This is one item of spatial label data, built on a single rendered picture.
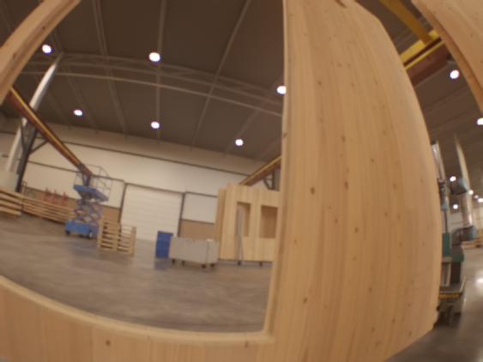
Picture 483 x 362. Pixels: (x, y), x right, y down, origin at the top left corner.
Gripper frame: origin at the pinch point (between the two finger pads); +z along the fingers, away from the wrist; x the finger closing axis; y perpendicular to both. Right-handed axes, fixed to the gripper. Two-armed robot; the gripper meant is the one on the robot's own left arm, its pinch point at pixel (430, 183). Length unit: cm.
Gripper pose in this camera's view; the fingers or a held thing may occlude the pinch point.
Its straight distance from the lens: 161.8
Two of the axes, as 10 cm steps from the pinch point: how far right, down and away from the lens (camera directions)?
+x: 3.3, -2.5, -9.1
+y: 1.2, -9.5, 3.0
